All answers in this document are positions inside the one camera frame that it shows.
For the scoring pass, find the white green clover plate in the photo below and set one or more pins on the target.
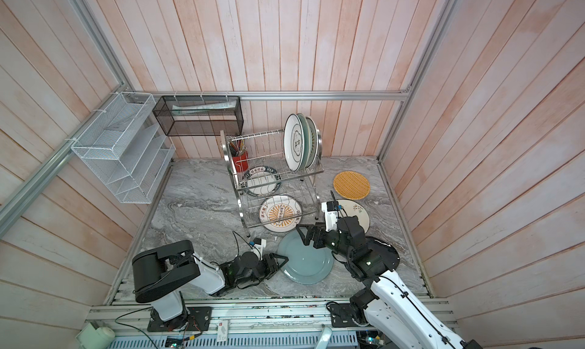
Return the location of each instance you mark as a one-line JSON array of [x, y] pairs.
[[293, 142]]

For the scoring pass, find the green rim lettered plate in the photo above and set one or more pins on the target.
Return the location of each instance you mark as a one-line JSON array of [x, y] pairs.
[[261, 181]]

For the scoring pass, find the cream floral plate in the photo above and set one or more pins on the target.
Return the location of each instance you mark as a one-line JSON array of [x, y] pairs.
[[349, 208]]

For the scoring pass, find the black round plate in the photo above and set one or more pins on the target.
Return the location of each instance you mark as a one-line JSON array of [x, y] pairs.
[[383, 253]]

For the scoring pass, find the red pen holder cup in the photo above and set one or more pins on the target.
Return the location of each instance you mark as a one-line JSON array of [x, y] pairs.
[[240, 162]]

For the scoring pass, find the aluminium front rail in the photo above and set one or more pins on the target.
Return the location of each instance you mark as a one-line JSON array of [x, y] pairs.
[[244, 316]]

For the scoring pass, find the black mesh wall basket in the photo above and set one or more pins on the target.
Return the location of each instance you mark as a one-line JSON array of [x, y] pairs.
[[182, 116]]

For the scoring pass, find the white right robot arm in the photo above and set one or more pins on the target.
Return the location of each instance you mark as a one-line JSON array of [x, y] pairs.
[[386, 303]]

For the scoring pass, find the white wire mesh shelf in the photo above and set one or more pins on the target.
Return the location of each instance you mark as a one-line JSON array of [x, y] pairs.
[[129, 156]]

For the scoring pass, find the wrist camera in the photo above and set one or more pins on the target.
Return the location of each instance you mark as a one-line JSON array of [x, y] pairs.
[[331, 210], [258, 245]]

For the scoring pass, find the large teal plate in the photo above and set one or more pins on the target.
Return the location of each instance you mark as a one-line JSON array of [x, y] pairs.
[[306, 265]]

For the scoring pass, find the light blue flower plate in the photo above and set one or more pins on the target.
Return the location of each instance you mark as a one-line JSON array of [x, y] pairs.
[[307, 138]]

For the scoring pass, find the stainless steel dish rack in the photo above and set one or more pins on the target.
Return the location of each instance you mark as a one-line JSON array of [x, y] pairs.
[[266, 149]]

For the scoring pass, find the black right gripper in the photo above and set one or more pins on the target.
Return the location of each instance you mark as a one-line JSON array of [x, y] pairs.
[[311, 233]]

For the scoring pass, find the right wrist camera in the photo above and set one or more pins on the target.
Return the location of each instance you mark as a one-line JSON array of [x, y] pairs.
[[331, 210]]

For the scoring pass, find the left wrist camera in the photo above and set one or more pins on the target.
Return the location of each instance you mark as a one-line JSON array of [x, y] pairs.
[[258, 245]]

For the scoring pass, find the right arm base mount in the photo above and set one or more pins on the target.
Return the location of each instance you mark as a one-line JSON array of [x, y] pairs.
[[345, 315]]

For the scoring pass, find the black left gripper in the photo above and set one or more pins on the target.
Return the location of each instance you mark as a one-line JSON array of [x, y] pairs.
[[272, 265]]

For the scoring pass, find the bundle of pens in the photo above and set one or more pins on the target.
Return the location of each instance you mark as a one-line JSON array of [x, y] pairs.
[[237, 148]]

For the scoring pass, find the yellow woven coaster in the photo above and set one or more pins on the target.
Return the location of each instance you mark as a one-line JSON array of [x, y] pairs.
[[351, 185]]

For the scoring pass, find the orange sunburst plate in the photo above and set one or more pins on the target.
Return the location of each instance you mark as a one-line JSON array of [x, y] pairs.
[[280, 214], [316, 143]]

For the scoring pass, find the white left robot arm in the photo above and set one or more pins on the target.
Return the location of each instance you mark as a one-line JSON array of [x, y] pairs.
[[159, 274]]

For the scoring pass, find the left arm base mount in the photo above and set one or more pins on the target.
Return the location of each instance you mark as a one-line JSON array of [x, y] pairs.
[[193, 319]]

